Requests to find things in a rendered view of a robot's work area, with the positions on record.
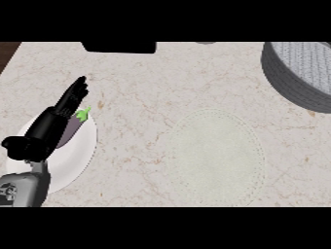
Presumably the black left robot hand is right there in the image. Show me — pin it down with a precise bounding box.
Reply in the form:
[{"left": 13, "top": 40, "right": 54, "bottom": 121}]
[{"left": 0, "top": 75, "right": 91, "bottom": 162}]

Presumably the black appliance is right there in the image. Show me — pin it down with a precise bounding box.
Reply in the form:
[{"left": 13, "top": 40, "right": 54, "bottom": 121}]
[{"left": 82, "top": 42, "right": 159, "bottom": 54}]

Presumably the white round plate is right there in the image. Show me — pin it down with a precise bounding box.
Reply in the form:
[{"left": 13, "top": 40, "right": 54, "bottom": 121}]
[{"left": 5, "top": 111, "right": 98, "bottom": 196}]

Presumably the purple eggplant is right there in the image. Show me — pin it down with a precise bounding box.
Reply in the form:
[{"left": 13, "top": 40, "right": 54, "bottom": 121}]
[{"left": 54, "top": 106, "right": 92, "bottom": 150}]

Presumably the pale oval placemat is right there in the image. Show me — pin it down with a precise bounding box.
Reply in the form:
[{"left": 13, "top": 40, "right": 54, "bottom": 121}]
[{"left": 169, "top": 109, "right": 268, "bottom": 207}]

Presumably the grey wicker basket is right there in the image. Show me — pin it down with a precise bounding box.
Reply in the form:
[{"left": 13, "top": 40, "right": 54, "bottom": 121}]
[{"left": 260, "top": 42, "right": 331, "bottom": 114}]

